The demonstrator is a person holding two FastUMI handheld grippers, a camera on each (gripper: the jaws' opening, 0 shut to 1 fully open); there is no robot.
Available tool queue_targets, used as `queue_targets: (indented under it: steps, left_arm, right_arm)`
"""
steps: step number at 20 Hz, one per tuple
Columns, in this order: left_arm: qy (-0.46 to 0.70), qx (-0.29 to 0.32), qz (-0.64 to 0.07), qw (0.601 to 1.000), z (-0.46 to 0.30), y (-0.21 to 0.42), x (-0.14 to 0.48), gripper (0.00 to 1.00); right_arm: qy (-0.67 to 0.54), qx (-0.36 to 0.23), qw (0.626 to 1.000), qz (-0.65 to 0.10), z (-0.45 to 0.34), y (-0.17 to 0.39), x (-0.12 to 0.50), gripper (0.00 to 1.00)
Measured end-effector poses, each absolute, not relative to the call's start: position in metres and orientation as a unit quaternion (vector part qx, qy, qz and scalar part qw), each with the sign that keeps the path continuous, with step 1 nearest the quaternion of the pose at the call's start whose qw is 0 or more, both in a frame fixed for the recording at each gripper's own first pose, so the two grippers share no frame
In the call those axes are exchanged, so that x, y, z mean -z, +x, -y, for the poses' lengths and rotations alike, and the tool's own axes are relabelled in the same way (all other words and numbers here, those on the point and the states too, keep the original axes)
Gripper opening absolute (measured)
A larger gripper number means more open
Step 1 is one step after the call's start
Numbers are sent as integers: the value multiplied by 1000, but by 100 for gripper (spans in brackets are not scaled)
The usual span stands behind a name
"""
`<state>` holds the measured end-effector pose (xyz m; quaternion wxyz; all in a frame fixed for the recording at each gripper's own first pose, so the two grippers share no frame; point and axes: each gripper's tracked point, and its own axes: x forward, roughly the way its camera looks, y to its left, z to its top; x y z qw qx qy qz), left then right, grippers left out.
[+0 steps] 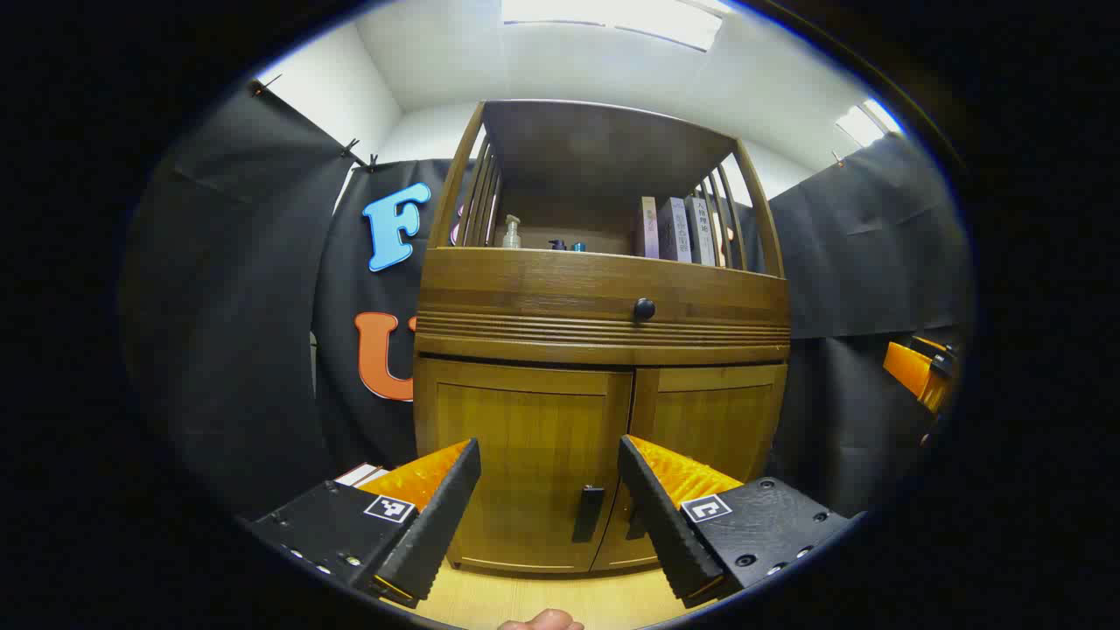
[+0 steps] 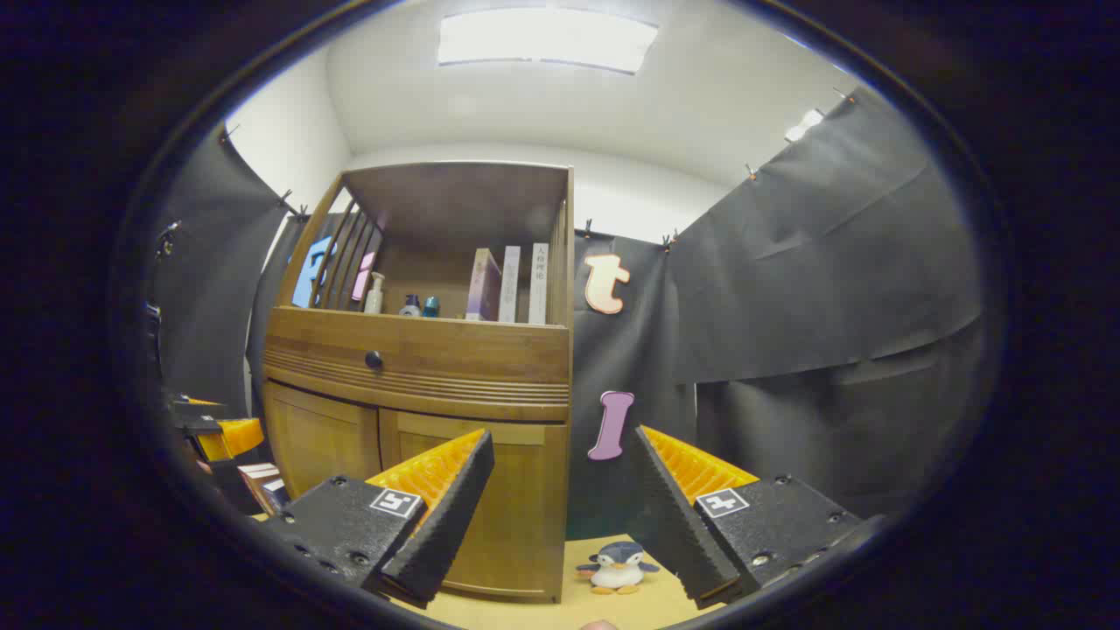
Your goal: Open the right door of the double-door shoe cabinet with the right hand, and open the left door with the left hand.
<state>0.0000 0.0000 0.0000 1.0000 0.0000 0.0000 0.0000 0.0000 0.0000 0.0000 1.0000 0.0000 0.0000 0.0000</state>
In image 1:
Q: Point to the black round drawer knob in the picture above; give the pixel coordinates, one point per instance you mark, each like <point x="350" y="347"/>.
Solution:
<point x="644" y="309"/>

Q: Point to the clear pump bottle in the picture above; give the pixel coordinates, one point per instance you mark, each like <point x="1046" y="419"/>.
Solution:
<point x="512" y="233"/>

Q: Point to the wooden shoe cabinet door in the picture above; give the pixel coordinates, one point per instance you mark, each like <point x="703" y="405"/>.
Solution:
<point x="525" y="420"/>
<point x="717" y="420"/>

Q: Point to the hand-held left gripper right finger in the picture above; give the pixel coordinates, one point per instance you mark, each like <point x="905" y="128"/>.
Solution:
<point x="656" y="525"/>

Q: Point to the wooden cabinet drawer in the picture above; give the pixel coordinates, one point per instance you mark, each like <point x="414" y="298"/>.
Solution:
<point x="525" y="280"/>

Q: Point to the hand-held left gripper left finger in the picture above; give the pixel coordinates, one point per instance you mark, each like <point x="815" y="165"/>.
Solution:
<point x="437" y="525"/>

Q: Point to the wooden double-door shoe cabinet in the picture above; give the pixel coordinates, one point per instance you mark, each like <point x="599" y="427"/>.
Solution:
<point x="595" y="149"/>

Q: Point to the red brown book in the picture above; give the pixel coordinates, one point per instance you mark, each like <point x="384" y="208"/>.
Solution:
<point x="353" y="473"/>

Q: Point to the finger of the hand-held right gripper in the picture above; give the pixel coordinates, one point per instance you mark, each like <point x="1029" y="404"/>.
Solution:
<point x="910" y="367"/>

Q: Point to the large ceiling light panel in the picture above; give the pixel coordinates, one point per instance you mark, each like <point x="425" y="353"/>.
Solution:
<point x="612" y="13"/>

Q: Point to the pink book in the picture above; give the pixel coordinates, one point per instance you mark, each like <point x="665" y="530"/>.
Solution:
<point x="647" y="227"/>

